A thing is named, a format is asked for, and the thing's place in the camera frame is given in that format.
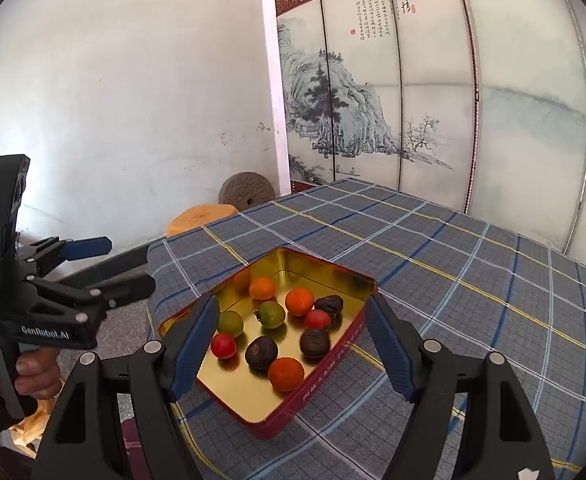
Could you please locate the dark brown passion fruit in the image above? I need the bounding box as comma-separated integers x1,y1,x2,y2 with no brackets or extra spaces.
299,328,331,361

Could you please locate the dark passion fruit in tin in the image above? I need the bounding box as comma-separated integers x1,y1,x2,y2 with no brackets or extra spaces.
315,295,344,318

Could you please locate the small red fruit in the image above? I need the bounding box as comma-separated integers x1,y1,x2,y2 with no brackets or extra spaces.
304,309,332,330

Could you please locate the person left hand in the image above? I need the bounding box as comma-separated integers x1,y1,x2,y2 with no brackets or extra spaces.
14,348,62,400

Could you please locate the plaid blue grey tablecloth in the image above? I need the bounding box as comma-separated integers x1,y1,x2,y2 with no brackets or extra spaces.
148,178,586,479

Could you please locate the painted folding screen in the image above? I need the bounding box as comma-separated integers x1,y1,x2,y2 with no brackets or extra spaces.
275,0,586,264

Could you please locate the red gold toffee tin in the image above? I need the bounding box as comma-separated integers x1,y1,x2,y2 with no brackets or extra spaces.
158,245,380,441

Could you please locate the round stone millstone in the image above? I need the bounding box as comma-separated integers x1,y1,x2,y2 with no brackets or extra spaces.
218,172,276,211

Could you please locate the green fruit in tin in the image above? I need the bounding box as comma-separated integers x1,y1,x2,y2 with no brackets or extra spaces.
217,310,244,338

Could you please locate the orange tangerine in tin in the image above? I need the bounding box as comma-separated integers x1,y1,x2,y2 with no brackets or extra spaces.
249,276,277,301
285,287,315,318

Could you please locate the large orange tangerine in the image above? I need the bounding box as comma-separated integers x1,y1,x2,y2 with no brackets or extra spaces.
267,358,305,393

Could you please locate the green round fruit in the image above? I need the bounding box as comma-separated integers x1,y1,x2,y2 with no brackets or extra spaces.
254,301,287,330

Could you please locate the orange wooden stool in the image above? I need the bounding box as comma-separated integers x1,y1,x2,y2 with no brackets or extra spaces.
166,204,238,237

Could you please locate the large dark passion fruit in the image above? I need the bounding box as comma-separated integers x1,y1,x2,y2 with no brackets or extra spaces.
244,336,279,373

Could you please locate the red tomato fruit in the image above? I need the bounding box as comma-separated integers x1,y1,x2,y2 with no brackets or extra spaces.
211,333,237,361

